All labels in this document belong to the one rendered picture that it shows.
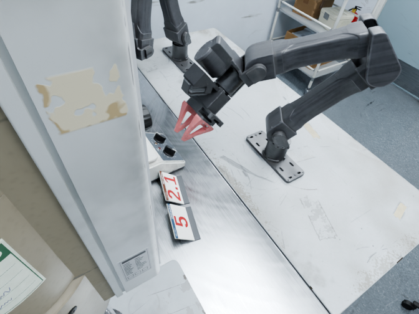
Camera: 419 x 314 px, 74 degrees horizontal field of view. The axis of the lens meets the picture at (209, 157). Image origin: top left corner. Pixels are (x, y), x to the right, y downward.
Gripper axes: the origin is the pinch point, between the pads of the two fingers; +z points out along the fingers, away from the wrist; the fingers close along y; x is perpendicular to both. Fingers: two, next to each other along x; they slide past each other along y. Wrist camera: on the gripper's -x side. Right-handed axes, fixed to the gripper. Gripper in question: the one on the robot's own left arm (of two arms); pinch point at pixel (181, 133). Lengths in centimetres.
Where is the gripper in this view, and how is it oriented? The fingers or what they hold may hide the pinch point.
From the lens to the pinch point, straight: 68.7
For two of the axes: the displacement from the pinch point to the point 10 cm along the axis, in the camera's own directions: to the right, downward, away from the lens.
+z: -7.0, 7.0, 1.7
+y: 5.5, 6.7, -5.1
